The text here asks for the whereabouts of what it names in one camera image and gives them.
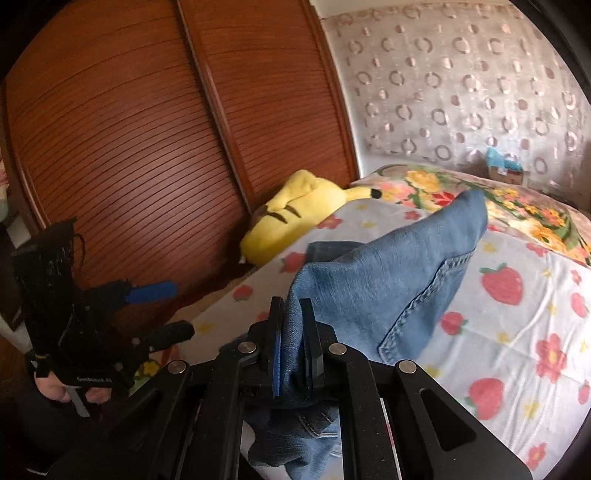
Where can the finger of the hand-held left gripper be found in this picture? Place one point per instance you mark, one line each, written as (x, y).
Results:
(152, 291)
(171, 333)

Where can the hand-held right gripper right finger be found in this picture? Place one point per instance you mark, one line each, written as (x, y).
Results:
(319, 353)

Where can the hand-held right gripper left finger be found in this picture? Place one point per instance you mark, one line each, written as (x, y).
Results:
(276, 364)

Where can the blue denim pants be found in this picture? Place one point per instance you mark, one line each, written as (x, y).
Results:
(392, 277)

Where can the person's left forearm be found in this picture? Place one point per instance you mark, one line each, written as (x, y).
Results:
(46, 429)

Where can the person's left hand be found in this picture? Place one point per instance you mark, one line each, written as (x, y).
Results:
(48, 388)

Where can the yellow plush toy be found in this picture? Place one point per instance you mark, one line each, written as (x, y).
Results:
(286, 217)

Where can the wooden slatted wardrobe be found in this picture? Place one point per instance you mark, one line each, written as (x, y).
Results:
(115, 138)

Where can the white strawberry print blanket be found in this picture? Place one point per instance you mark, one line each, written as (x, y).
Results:
(508, 323)

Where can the pink floral blanket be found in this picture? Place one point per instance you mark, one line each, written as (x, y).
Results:
(531, 217)

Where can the small cardboard box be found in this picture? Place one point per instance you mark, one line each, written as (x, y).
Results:
(507, 175)

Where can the blue packet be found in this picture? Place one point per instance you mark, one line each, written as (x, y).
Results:
(497, 158)

